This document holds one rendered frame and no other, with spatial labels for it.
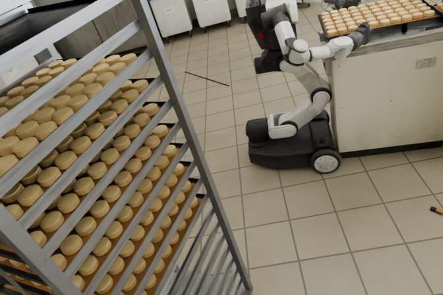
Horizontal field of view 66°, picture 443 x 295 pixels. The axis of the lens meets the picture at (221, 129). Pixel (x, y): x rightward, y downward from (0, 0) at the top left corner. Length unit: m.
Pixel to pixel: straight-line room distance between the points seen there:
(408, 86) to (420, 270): 1.07
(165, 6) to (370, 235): 4.48
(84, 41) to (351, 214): 4.71
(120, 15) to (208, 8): 1.33
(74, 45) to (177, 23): 1.63
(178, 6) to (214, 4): 0.56
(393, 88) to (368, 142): 0.44
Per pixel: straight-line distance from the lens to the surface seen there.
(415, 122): 2.62
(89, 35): 5.82
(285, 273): 2.15
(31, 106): 0.78
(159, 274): 1.27
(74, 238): 0.96
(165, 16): 5.71
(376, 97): 2.42
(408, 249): 2.25
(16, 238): 0.76
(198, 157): 1.26
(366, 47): 2.25
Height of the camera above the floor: 1.84
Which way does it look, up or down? 34 degrees down
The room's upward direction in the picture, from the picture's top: 17 degrees counter-clockwise
